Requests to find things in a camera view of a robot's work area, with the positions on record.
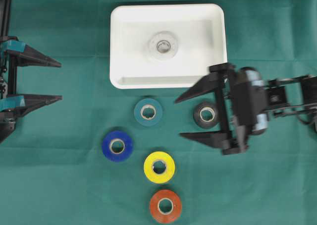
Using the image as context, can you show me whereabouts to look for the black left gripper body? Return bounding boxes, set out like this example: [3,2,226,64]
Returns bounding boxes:
[0,35,19,141]

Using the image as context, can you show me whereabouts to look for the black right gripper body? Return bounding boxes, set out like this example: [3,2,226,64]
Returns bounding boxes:
[209,62,268,155]

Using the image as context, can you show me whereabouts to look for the yellow tape roll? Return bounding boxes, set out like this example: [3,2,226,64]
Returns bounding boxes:
[144,151,176,184]

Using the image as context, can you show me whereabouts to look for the black tape roll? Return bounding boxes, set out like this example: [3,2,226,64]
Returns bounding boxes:
[193,101,219,129]

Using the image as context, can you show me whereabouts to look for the white plastic tray case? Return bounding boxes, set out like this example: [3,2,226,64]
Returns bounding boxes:
[109,3,227,89]

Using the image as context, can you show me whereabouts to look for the white tape roll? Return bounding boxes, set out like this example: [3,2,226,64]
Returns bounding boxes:
[148,31,178,60]

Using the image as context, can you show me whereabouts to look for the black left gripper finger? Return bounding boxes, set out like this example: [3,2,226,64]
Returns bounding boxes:
[0,95,62,117]
[0,40,61,67]

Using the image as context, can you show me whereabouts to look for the green tape roll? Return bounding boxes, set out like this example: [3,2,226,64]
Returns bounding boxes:
[134,98,163,127]

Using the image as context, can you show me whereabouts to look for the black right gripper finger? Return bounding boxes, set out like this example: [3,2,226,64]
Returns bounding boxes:
[179,130,233,149]
[174,73,223,104]

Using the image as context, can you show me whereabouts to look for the blue tape roll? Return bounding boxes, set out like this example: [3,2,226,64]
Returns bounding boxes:
[102,130,133,162]

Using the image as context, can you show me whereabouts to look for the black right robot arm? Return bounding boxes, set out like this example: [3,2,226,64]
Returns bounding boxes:
[175,62,317,155]

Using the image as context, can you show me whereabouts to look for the orange tape roll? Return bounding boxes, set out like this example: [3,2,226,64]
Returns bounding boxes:
[149,189,182,224]

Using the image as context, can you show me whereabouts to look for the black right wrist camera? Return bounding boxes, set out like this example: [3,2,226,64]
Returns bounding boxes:
[232,67,268,135]

